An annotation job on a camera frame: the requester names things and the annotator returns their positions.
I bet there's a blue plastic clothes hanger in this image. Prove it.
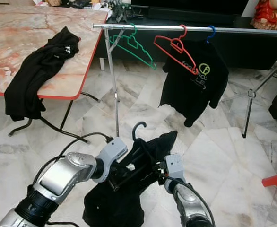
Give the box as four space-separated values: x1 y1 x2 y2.
206 26 216 44

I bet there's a dark navy garment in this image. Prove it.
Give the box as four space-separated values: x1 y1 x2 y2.
83 131 178 227

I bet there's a red laughing Buddha statue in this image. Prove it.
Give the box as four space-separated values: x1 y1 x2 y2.
251 0 277 31

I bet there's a silver metal garment rack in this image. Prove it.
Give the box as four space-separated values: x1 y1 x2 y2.
94 24 277 139

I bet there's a white paper stack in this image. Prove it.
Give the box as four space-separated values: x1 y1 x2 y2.
95 0 113 12

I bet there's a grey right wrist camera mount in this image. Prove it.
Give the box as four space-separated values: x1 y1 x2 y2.
164 154 185 183

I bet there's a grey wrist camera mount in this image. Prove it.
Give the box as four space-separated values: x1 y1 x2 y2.
94 137 129 183
164 154 185 183

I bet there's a black TV console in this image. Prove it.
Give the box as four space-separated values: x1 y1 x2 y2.
96 14 277 70

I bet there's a black soundbar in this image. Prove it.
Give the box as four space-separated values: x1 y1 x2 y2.
146 7 236 23

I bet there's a red plastic clothes hanger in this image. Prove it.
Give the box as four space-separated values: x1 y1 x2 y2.
154 25 195 76

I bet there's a green plastic clothes hanger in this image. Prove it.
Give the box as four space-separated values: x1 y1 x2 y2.
109 24 157 70

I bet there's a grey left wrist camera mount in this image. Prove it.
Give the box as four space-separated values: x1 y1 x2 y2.
94 137 129 183

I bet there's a black plush toy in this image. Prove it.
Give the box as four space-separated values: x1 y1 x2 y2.
61 0 93 9

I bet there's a black shirt with green logo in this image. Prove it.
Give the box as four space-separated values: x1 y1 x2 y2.
160 40 230 128

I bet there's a marble pattern table red edge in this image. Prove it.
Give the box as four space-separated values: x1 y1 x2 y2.
0 6 108 142

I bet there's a black shirt with white letters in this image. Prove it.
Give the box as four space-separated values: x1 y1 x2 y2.
4 26 80 121

